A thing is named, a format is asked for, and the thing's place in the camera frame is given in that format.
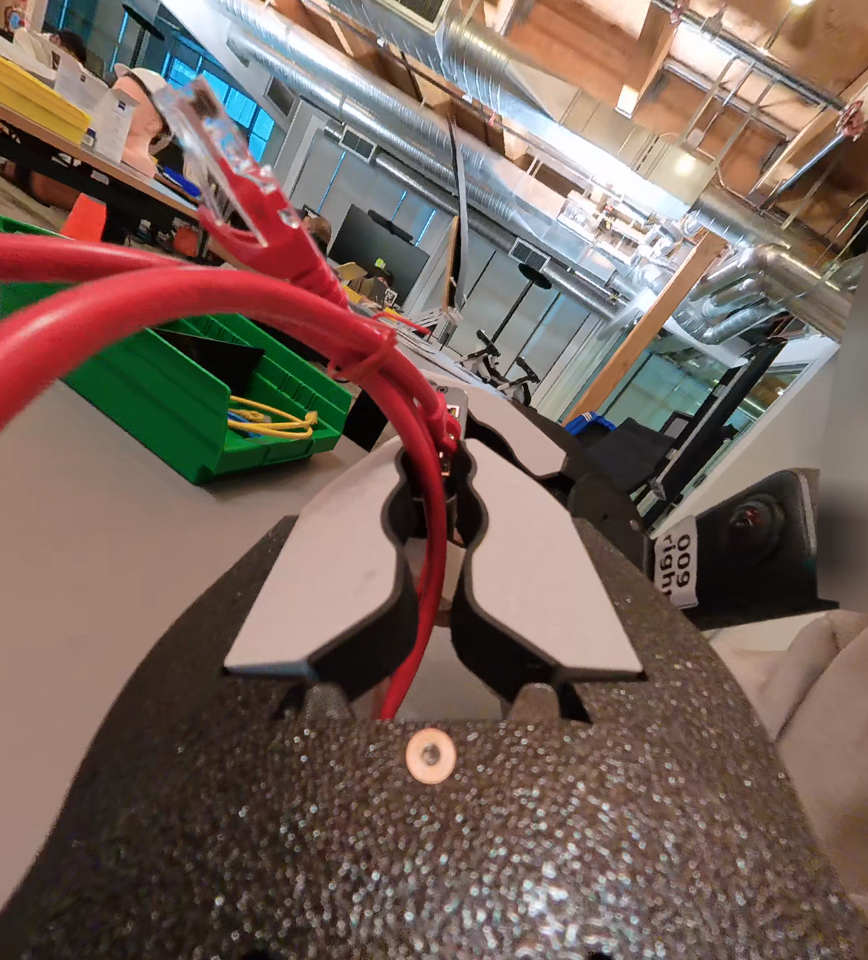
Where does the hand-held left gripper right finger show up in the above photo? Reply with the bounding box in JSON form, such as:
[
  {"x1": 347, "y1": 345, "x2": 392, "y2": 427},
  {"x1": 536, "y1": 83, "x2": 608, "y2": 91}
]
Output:
[{"x1": 449, "y1": 441, "x2": 645, "y2": 705}]

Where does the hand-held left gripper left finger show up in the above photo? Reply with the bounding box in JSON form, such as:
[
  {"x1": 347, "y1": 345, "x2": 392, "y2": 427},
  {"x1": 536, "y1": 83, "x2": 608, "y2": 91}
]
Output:
[{"x1": 224, "y1": 438, "x2": 421, "y2": 700}]

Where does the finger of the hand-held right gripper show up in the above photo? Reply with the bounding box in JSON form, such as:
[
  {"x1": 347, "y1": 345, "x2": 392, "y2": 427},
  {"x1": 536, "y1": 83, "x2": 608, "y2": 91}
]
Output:
[{"x1": 464, "y1": 390, "x2": 570, "y2": 483}]

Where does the black ethernet splitter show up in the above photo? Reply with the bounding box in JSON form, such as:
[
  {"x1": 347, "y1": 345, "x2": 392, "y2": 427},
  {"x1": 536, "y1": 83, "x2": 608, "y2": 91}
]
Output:
[{"x1": 434, "y1": 382, "x2": 472, "y2": 455}]

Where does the yellow ethernet cable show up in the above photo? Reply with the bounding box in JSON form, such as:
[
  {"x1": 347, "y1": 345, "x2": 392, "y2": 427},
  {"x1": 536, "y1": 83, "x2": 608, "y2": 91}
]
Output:
[{"x1": 227, "y1": 397, "x2": 320, "y2": 440}]

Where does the green plastic bin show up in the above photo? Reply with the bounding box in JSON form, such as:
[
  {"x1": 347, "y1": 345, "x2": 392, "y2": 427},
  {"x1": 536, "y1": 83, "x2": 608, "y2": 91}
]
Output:
[{"x1": 0, "y1": 213, "x2": 354, "y2": 485}]

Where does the red ethernet cable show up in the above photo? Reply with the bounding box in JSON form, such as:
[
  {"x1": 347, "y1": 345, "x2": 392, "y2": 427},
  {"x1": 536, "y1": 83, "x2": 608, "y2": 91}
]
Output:
[{"x1": 0, "y1": 82, "x2": 465, "y2": 723}]

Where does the person's right forearm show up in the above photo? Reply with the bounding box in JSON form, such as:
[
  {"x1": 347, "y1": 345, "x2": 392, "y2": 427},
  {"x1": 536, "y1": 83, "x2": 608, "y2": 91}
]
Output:
[{"x1": 707, "y1": 611, "x2": 868, "y2": 901}]

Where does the black bag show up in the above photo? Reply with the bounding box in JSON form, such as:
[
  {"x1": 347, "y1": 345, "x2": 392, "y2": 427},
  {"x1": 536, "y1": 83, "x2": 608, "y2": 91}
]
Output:
[{"x1": 591, "y1": 423, "x2": 678, "y2": 492}]

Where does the black computer monitor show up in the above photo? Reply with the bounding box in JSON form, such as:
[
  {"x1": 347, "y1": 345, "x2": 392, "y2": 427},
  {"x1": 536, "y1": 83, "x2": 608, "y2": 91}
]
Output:
[{"x1": 327, "y1": 204, "x2": 432, "y2": 297}]

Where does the black bin divider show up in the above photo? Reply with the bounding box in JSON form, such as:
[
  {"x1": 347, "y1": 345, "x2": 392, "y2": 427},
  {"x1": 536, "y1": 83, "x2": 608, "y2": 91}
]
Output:
[{"x1": 150, "y1": 326, "x2": 267, "y2": 399}]

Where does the orange traffic cone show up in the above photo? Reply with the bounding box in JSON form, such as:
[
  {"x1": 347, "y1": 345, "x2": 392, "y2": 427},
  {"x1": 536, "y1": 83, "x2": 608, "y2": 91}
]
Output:
[{"x1": 66, "y1": 193, "x2": 110, "y2": 245}]

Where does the pale mannequin head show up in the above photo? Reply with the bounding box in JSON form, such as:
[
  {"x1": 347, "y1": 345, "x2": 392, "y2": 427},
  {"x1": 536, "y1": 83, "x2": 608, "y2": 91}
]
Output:
[{"x1": 113, "y1": 66, "x2": 180, "y2": 179}]

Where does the white cardboard box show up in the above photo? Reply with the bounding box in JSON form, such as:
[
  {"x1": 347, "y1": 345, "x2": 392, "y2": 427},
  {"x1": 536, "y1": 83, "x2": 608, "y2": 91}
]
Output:
[{"x1": 55, "y1": 56, "x2": 138, "y2": 162}]

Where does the small yellow storage crate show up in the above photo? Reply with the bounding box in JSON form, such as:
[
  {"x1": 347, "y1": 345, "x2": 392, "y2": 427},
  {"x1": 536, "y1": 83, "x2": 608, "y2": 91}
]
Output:
[{"x1": 0, "y1": 30, "x2": 93, "y2": 144}]

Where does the silver ventilation duct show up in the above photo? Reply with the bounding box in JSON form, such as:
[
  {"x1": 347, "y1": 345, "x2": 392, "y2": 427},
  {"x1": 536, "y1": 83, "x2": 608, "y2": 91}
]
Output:
[{"x1": 224, "y1": 0, "x2": 705, "y2": 301}]

